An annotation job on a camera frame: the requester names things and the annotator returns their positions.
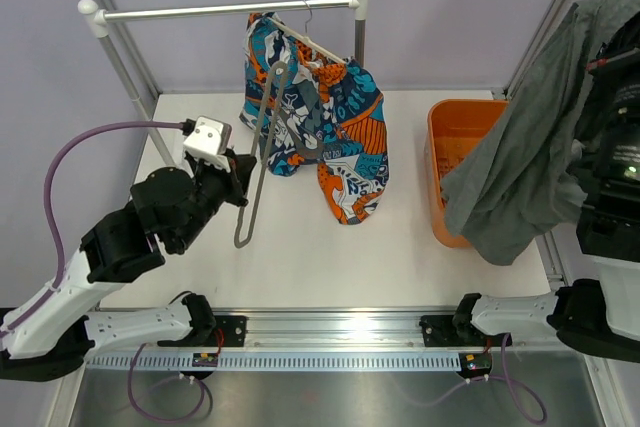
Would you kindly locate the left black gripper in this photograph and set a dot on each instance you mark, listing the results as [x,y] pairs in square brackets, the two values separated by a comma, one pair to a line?
[237,178]

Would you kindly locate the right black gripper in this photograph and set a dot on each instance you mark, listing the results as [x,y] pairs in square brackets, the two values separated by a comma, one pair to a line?
[618,54]

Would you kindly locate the grey clothes hanger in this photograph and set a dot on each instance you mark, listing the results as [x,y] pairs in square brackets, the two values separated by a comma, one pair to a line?
[260,157]

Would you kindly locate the colourful patterned shorts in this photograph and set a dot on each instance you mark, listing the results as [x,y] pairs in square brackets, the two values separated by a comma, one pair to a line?
[312,110]

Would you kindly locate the grey shorts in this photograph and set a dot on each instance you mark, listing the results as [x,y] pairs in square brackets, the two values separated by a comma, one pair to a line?
[513,186]

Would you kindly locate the cream clothes hanger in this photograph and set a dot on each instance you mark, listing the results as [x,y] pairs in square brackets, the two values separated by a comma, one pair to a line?
[304,38]

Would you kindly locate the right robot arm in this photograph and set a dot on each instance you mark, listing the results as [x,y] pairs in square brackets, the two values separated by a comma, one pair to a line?
[597,317]

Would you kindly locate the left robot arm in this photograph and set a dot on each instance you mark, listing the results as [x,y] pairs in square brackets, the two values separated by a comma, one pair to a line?
[165,214]

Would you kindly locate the orange plastic basket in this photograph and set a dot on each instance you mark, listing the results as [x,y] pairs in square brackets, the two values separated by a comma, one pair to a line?
[454,128]

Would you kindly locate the silver clothes rack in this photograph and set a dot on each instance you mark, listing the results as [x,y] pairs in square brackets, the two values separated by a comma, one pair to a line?
[99,20]

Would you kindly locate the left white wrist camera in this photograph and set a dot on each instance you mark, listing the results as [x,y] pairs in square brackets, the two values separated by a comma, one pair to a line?
[208,142]

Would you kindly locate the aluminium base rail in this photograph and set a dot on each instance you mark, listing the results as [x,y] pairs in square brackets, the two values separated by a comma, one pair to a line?
[333,329]

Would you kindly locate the white slotted cable duct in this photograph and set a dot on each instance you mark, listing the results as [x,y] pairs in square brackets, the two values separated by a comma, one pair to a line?
[239,361]

